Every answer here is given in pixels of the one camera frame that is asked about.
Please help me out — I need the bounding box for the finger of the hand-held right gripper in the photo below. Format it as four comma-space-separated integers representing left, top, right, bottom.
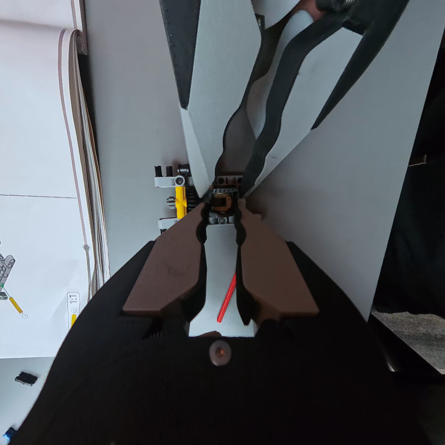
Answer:
180, 0, 262, 197
243, 24, 364, 197

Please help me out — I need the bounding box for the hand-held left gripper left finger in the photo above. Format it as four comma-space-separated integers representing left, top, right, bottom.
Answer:
122, 203, 210, 323

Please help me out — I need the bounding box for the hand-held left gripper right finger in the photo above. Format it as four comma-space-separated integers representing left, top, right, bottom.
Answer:
236, 208, 320, 326

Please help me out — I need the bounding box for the grey lego frame assembly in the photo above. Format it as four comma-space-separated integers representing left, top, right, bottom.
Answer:
154, 163, 265, 230

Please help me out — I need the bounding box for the grey lego differential housing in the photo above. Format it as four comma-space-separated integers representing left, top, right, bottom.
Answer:
207, 184, 240, 216

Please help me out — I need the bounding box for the red lego axle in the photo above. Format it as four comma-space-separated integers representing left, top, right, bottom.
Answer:
216, 273, 238, 324

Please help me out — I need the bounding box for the lego instruction booklet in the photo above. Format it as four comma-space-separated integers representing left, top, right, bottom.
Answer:
0, 0, 110, 359

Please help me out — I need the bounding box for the person's right hand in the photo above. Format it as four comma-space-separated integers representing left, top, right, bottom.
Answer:
302, 0, 326, 22

